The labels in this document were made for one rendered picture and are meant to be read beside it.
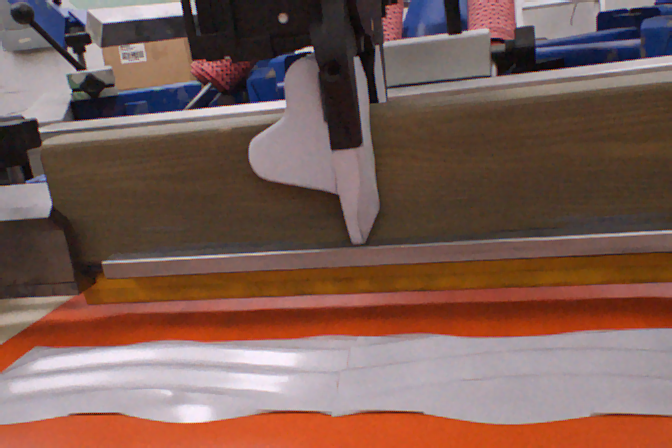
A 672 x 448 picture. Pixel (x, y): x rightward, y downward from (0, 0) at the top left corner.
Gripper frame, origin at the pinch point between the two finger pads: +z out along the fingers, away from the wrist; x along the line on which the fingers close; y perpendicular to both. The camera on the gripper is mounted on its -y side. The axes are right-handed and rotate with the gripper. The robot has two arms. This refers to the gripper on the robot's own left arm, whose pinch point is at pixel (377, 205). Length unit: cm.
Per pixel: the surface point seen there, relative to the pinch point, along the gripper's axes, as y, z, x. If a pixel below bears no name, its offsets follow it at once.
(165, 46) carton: 183, -6, -370
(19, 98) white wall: 315, 15, -412
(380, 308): 0.4, 5.3, 1.1
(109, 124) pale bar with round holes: 26.3, -3.5, -20.9
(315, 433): 1.1, 5.2, 12.8
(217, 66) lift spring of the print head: 30, -5, -57
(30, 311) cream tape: 22.4, 5.0, -0.5
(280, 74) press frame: 33, -1, -93
